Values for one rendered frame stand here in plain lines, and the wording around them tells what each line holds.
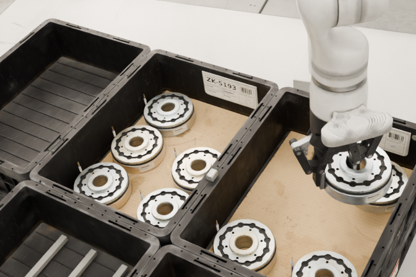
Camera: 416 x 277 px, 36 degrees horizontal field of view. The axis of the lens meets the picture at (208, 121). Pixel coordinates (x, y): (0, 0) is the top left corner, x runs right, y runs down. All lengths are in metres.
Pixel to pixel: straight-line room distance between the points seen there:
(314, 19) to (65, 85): 0.86
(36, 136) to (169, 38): 0.55
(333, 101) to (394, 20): 2.19
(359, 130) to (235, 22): 1.03
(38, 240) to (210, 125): 0.40
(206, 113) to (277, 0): 1.86
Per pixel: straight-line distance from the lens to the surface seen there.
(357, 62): 0.79
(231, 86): 1.27
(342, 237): 1.11
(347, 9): 0.73
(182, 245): 0.99
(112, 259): 1.13
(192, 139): 1.27
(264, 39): 1.72
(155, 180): 1.22
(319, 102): 0.83
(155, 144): 1.24
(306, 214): 1.13
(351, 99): 0.82
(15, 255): 1.19
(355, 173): 0.95
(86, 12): 1.96
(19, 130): 1.42
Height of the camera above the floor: 1.73
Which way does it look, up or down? 43 degrees down
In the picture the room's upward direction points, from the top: 9 degrees counter-clockwise
